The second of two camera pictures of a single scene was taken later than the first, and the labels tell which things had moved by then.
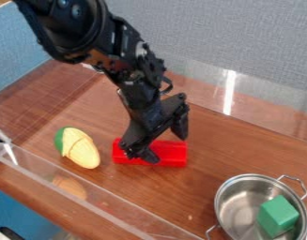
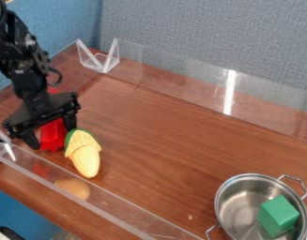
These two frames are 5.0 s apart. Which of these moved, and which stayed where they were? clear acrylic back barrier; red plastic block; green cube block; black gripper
Moved: red plastic block; black gripper
Stayed: green cube block; clear acrylic back barrier
